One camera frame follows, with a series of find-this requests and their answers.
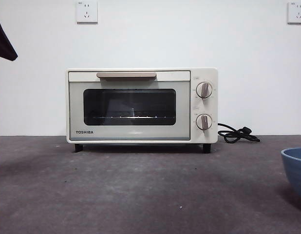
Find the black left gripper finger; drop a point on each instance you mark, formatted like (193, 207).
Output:
(3, 44)

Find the blue bowl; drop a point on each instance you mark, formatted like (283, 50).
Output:
(295, 170)

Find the white Toshiba toaster oven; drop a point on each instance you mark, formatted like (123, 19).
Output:
(204, 73)

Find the beige oven knob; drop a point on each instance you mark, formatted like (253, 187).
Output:
(204, 122)
(204, 90)

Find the white wall socket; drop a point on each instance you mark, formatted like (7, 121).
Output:
(87, 12)
(297, 13)

